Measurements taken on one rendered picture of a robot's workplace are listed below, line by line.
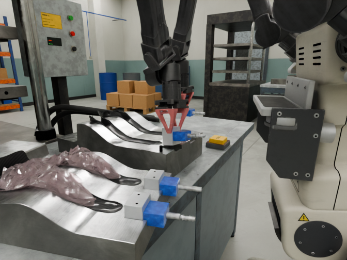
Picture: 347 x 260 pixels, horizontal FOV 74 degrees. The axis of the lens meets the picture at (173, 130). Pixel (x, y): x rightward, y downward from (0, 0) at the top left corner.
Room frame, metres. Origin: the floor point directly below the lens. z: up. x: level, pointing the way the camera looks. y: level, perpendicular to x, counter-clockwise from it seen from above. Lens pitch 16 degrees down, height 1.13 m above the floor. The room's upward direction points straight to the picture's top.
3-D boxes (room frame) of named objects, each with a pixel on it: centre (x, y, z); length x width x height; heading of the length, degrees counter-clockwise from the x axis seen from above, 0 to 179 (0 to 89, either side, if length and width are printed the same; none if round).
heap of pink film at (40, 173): (0.50, 0.27, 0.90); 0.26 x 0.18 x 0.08; 77
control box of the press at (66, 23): (1.38, 0.67, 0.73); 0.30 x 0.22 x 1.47; 150
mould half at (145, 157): (0.84, 0.17, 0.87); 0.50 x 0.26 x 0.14; 60
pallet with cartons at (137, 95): (5.92, 1.00, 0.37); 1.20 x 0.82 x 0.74; 64
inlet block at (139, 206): (0.38, 0.02, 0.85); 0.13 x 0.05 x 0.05; 77
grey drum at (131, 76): (7.86, 1.39, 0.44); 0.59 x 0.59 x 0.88
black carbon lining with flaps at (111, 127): (0.83, 0.16, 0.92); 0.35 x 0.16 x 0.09; 60
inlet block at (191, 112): (0.97, -0.07, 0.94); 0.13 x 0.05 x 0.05; 59
